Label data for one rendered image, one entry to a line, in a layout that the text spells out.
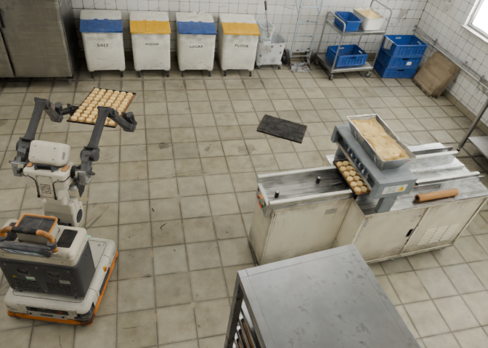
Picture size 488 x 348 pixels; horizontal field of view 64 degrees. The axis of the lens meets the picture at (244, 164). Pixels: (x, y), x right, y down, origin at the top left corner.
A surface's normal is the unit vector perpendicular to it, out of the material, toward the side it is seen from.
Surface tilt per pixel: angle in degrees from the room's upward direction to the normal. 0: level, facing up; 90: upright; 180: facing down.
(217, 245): 0
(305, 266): 0
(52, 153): 47
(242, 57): 93
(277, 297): 0
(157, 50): 92
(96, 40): 94
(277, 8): 90
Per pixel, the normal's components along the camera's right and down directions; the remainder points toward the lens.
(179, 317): 0.11, -0.74
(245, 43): 0.18, 0.68
